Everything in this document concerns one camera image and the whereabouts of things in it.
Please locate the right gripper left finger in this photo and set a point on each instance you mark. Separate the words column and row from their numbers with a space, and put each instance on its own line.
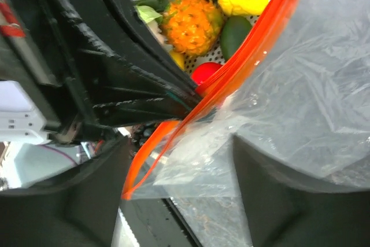
column 75, row 208

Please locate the black toy grapes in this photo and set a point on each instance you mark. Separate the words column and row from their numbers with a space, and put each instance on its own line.
column 141, row 133

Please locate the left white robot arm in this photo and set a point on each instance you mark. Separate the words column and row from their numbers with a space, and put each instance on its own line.
column 73, row 70

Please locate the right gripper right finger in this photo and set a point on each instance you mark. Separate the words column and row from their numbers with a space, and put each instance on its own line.
column 288, row 207

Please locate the toy pineapple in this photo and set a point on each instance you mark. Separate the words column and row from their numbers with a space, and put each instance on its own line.
column 191, row 27

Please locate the green toy avocado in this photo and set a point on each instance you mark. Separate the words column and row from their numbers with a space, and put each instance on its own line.
column 234, row 32

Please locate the clear zip top bag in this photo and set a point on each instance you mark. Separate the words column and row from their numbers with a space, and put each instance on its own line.
column 305, row 102

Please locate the toy cabbage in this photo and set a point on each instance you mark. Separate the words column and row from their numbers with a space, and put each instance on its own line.
column 150, row 17

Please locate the yellow toy bananas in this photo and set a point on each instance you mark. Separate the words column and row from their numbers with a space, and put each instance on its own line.
column 178, row 58

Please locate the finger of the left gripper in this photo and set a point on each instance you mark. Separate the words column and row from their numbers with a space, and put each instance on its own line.
column 127, row 16
column 74, row 70

